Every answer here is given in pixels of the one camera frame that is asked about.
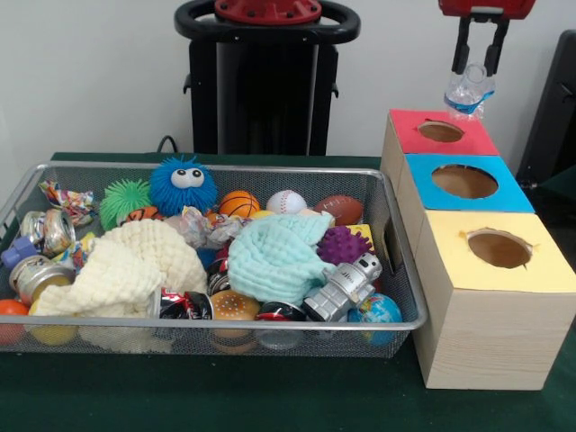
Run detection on small orange basketball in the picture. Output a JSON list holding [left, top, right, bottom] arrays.
[[219, 189, 262, 217]]

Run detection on green spiky rubber ball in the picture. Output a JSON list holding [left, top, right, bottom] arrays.
[[98, 178, 154, 231]]

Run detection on black office chair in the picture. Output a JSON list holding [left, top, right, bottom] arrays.
[[516, 29, 576, 181]]

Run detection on mint green waffle cloth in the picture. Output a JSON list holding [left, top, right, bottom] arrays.
[[226, 210, 338, 307]]

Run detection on dark green table cloth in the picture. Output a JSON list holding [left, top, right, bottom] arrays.
[[0, 151, 576, 432]]

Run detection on shallow wire mesh bin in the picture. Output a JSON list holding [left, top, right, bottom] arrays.
[[0, 160, 428, 359]]

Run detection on wooden box three holes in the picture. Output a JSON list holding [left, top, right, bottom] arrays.
[[379, 109, 576, 391]]

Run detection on silver toy robot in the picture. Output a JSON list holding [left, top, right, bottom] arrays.
[[300, 250, 383, 323]]

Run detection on cream waffle cloth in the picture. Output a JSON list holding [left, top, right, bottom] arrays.
[[33, 219, 209, 320]]

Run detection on small white baseball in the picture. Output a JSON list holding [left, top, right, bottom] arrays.
[[265, 189, 308, 215]]

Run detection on small brown football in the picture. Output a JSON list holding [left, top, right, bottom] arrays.
[[313, 194, 365, 226]]

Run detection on crushed clear plastic bottle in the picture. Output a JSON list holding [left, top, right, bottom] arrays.
[[443, 62, 497, 121]]

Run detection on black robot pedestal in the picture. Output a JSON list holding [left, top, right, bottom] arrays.
[[174, 0, 361, 157]]

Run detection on blue globe ball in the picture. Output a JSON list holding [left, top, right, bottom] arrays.
[[346, 292, 404, 347]]

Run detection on blue fuzzy googly-eye ball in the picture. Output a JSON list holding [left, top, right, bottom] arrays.
[[148, 155, 218, 217]]

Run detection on purple spiky ball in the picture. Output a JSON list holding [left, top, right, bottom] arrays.
[[315, 224, 373, 266]]

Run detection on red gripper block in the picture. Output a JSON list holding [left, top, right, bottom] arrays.
[[438, 0, 536, 77]]

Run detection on black cable loop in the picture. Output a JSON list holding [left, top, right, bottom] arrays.
[[156, 134, 181, 155]]

